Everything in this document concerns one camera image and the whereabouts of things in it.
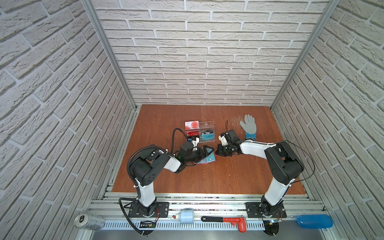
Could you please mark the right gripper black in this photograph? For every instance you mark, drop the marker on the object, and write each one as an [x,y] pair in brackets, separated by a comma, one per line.
[219,152]

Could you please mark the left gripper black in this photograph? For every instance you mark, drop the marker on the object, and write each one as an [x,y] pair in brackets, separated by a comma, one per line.
[202,154]

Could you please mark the red leather card holder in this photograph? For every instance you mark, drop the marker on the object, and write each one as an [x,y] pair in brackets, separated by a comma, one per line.
[202,161]

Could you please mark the clear acrylic card display stand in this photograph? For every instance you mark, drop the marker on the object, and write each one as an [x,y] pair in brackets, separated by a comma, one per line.
[203,125]

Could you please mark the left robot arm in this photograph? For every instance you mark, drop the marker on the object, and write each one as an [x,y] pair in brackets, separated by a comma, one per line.
[146,164]

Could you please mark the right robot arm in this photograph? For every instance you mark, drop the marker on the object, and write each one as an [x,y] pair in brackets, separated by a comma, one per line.
[283,162]

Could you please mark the red VIP card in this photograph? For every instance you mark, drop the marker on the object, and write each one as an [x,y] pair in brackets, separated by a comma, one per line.
[192,133]

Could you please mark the teal VIP card in stand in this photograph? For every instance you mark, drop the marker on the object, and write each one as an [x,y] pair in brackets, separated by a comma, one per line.
[206,137]

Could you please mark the red white patterned card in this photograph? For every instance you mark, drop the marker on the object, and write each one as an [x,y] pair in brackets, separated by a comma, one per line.
[192,125]

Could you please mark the black logo Vip card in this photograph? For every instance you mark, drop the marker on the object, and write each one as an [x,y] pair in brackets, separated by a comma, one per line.
[207,131]

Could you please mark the grey work glove blue cuff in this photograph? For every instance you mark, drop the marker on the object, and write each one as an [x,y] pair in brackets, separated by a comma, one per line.
[249,126]

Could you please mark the red black pipe wrench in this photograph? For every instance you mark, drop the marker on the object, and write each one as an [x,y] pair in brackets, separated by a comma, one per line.
[239,222]

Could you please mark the blue plastic case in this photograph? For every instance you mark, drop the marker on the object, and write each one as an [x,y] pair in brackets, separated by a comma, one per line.
[315,221]

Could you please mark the silver drink can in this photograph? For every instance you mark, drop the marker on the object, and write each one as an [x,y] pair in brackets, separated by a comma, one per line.
[89,222]

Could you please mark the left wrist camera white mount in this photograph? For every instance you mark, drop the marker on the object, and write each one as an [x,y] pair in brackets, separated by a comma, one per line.
[194,140]

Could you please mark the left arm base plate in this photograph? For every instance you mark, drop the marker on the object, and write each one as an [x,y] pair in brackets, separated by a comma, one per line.
[137,210]

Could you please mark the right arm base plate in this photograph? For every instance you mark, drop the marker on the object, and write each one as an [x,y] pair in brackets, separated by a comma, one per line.
[264,210]

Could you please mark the aluminium rail frame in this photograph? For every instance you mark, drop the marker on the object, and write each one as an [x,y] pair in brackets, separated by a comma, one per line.
[114,208]

